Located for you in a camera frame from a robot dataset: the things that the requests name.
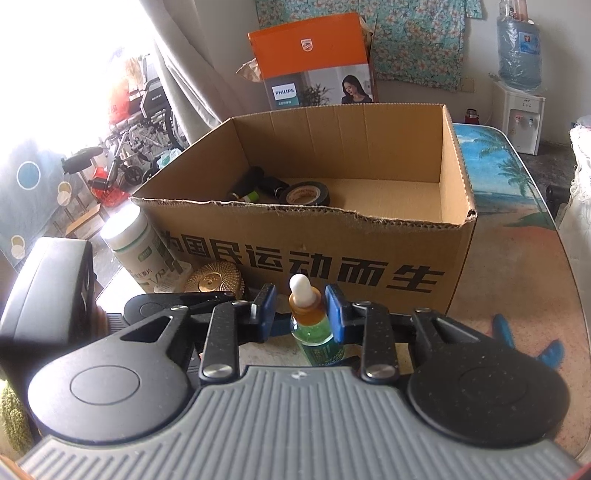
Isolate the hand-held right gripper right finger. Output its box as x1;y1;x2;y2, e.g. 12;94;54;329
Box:
325;286;481;383

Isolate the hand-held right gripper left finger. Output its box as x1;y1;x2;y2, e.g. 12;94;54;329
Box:
121;283;277;380

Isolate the green glass dropper bottle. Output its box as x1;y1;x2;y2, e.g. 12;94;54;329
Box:
288;274;346;367

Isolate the large brown cardboard box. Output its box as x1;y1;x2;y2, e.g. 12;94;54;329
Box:
130;102;478;319

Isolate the black tape roll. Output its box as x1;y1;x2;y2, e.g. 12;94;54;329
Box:
278;181;331;207

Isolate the glossy black bottle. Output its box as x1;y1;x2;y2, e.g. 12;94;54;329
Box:
225;167;265;202

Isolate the dark jar with gold lid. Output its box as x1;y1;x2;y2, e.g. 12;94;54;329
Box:
185;260;245;296

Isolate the blue-grey curtain with circles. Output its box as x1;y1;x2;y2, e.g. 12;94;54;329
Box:
0;138;77;266

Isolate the white pill bottle green label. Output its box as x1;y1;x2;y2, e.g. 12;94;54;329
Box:
100;205;178;294

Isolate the red plastic stool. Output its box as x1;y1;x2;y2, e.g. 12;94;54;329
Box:
88;166;130;206

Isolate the black cylinder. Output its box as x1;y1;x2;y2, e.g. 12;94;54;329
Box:
259;175;291;200

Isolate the green fuzzy cloth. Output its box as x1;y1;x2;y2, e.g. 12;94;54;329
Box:
0;383;33;457

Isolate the black padded seat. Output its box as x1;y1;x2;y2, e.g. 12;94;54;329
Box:
61;147;105;175

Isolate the pale green bag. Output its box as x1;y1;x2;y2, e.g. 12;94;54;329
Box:
157;148;185;169

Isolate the wheelchair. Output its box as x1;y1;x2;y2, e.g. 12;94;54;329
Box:
104;76;185;185

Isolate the orange-red bag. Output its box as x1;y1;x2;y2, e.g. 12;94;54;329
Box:
108;76;139;125

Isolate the grey curtain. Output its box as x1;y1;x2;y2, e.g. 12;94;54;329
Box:
152;28;234;148

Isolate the crumpled brown paper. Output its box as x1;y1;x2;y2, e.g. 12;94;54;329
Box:
235;58;265;84

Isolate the small black object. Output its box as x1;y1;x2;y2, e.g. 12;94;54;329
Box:
546;185;568;215

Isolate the white water dispenser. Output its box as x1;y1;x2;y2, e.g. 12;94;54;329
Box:
489;80;546;155

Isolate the orange and white printed box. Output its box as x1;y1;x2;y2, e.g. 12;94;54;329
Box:
247;12;380;112

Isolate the teal floral cloth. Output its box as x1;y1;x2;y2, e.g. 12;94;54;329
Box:
255;0;483;88

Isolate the white lace cloth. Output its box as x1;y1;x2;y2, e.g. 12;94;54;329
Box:
568;113;591;217

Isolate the blue water jug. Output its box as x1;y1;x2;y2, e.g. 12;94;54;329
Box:
496;4;543;92

